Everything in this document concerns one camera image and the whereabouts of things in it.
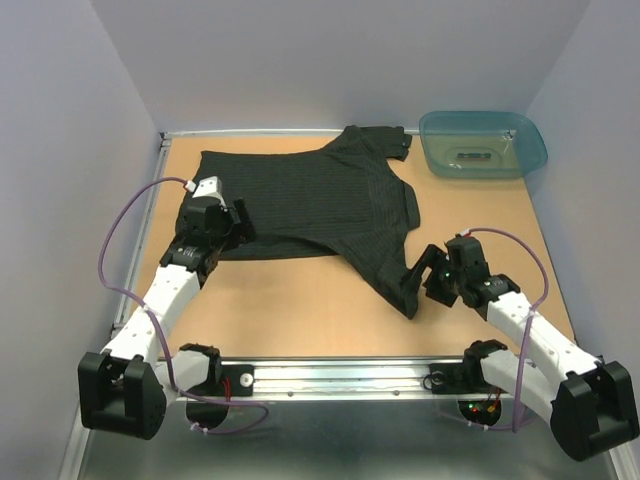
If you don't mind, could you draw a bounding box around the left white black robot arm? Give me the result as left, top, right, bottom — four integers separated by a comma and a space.
78, 194, 256, 440

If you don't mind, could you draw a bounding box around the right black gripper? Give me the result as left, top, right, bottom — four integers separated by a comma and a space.
401, 243, 465, 307

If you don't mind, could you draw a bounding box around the aluminium front mounting rail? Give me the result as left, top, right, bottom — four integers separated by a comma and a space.
82, 355, 617, 401

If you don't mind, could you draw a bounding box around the aluminium left side rail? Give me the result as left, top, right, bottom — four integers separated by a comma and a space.
112, 134, 172, 329

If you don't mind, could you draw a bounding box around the teal translucent plastic bin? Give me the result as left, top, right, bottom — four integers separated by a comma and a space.
419, 111, 548, 180

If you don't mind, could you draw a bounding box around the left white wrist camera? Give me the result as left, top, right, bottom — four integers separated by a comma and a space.
185, 176, 226, 206

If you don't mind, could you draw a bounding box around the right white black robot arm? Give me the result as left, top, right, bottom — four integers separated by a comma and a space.
401, 232, 639, 461

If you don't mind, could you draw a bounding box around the black striped long sleeve shirt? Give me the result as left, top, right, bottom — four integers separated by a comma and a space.
194, 126, 421, 318

